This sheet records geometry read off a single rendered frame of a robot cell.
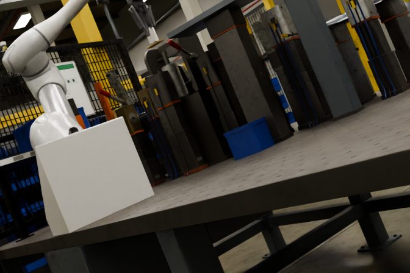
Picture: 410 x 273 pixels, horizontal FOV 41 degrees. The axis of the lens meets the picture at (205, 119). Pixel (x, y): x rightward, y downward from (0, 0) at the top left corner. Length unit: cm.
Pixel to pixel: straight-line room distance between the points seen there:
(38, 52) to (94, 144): 77
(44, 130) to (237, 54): 64
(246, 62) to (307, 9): 26
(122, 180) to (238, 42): 55
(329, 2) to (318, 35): 392
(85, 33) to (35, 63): 100
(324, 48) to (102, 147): 70
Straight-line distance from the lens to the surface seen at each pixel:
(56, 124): 176
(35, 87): 233
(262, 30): 195
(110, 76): 235
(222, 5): 173
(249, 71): 174
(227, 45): 177
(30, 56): 229
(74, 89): 296
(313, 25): 164
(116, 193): 163
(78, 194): 160
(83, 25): 328
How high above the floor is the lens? 79
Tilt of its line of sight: 2 degrees up
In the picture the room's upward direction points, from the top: 22 degrees counter-clockwise
